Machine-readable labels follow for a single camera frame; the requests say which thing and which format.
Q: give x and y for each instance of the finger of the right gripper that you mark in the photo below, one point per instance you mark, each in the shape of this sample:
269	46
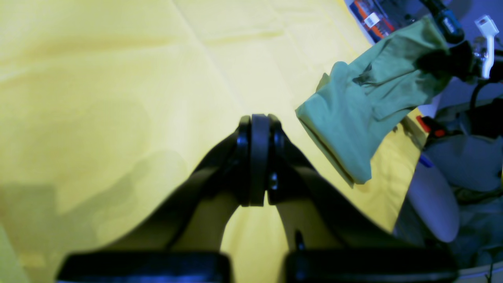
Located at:
457	62

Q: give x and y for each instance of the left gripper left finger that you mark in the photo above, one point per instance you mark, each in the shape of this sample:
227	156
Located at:
180	241

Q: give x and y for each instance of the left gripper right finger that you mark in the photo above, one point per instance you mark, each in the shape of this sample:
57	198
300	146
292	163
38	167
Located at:
329	239

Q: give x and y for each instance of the green T-shirt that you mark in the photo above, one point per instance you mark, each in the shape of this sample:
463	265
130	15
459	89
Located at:
358	104

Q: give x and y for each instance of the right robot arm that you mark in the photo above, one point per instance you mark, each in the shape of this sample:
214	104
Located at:
446	22

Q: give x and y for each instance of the orange box with barcode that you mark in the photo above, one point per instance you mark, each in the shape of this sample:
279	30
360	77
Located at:
373	19

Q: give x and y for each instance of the yellow tablecloth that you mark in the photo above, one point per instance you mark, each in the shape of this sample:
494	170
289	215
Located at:
108	105

